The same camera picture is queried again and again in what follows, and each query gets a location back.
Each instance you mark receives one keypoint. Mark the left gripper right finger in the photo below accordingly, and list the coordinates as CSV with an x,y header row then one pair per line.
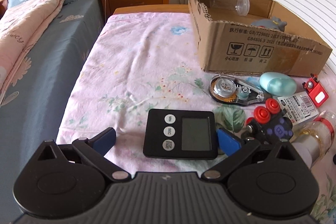
x,y
237,151

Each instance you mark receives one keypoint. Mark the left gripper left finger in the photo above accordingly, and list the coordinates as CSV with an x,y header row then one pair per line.
x,y
92,152

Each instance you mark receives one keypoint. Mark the black digital timer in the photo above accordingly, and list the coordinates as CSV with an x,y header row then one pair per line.
x,y
180,134

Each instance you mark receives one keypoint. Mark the black robot toy red buttons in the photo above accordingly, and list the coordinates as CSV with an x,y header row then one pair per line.
x,y
268,124

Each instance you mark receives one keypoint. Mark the correction tape dispenser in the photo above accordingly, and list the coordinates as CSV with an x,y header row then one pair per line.
x,y
233,91

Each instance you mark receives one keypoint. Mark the blue bed sheet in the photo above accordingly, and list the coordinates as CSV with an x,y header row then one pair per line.
x,y
34,104

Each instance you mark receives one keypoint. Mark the white barcode blister pack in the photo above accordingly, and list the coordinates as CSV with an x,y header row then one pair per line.
x,y
299,107

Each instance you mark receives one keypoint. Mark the bottle of golden capsules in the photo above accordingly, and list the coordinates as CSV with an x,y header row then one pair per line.
x,y
315,138

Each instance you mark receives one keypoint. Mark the mint green oval case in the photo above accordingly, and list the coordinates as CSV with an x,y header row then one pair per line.
x,y
278,84

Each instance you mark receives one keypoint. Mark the pink floral table cloth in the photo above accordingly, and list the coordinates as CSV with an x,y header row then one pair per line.
x,y
149,61

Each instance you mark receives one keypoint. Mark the red toy train sharpener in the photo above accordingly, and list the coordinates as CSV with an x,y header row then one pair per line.
x,y
315,90

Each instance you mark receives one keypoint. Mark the cardboard box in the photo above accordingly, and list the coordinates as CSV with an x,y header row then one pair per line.
x,y
227,43

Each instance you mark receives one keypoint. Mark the grey elephant toy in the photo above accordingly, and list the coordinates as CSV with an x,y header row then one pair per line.
x,y
272,23

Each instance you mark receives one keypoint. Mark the pink floral quilt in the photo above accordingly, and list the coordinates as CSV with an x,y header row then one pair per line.
x,y
21,28

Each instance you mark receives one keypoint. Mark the clear plastic jar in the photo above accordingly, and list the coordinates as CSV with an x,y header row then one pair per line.
x,y
241,7

